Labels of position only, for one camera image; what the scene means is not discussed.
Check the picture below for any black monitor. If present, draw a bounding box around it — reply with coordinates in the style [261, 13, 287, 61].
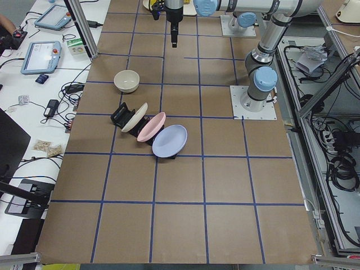
[0, 110, 31, 183]

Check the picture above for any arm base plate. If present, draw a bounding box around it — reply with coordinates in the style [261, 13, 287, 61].
[230, 85, 277, 120]
[220, 15, 256, 38]

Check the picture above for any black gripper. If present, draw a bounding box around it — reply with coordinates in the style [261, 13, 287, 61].
[165, 0, 183, 48]

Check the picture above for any black dish rack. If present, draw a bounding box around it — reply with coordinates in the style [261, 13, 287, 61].
[110, 102, 166, 147]

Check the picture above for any teach pendant tablet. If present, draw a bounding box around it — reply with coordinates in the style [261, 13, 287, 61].
[21, 41, 62, 75]
[34, 4, 71, 30]

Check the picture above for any pink plate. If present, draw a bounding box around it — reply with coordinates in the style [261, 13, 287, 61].
[137, 112, 167, 145]

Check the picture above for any black power adapter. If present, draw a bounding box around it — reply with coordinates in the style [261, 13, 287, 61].
[43, 99, 60, 118]

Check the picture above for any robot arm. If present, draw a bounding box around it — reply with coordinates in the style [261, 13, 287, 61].
[193, 0, 322, 113]
[228, 11, 257, 34]

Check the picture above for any green white small box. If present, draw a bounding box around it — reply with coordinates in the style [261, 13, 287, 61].
[66, 38, 86, 55]

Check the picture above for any near teach pendant tablet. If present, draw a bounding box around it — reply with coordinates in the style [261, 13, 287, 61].
[21, 41, 62, 75]

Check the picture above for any aluminium frame post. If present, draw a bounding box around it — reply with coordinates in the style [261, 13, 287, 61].
[64, 0, 98, 59]

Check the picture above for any far teach pendant tablet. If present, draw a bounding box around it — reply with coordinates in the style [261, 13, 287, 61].
[34, 4, 71, 30]

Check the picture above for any cream bowl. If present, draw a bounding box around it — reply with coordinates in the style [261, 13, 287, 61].
[114, 70, 140, 93]

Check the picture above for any blue plate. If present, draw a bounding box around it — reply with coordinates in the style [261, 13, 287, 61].
[152, 125, 187, 159]

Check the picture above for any cream plate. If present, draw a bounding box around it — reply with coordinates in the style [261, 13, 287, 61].
[121, 102, 148, 133]

